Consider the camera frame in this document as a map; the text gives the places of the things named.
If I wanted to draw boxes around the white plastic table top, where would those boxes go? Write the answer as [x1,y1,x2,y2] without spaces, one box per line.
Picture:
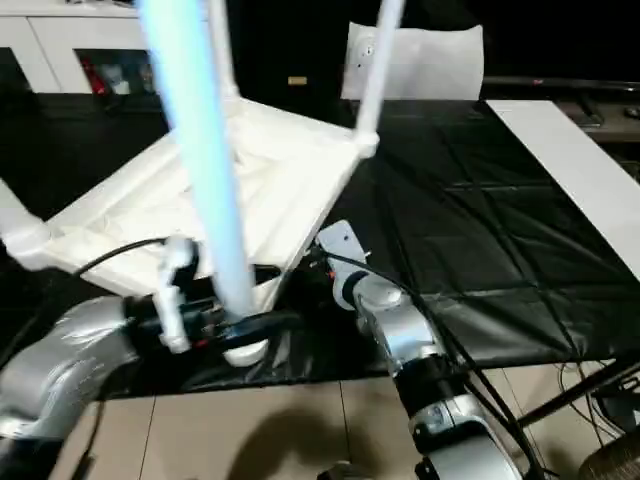
[4,92,381,369]

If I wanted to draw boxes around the white plastic table leg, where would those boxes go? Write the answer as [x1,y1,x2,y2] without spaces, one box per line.
[355,0,407,151]
[207,0,242,101]
[137,0,256,321]
[0,177,51,271]

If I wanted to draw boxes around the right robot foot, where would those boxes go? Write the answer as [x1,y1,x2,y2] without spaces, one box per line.
[322,462,371,480]

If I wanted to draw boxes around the white plastic chair shell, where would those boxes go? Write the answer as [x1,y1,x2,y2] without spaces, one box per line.
[341,22,485,101]

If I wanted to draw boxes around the red packet in cabinet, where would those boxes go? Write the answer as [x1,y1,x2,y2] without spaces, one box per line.
[82,58,109,95]

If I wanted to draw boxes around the white side table board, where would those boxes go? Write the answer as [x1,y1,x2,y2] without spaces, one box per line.
[487,98,640,279]

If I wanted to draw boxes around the white cabinet with glass doors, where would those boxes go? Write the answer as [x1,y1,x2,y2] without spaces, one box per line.
[0,0,169,96]

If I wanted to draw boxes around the black stand leg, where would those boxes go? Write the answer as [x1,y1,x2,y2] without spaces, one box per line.
[517,359,640,426]

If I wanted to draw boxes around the black flat monitor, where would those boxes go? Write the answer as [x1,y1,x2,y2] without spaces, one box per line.
[482,75,640,91]

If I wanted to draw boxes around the olive mottled bag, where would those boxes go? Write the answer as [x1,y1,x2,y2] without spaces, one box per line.
[579,439,640,480]

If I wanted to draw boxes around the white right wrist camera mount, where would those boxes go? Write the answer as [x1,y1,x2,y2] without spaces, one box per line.
[318,219,372,311]

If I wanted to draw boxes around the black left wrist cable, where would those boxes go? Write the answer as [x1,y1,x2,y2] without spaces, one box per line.
[0,238,169,361]

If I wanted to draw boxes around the tangled floor cables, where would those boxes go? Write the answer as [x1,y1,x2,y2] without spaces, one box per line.
[559,359,640,444]

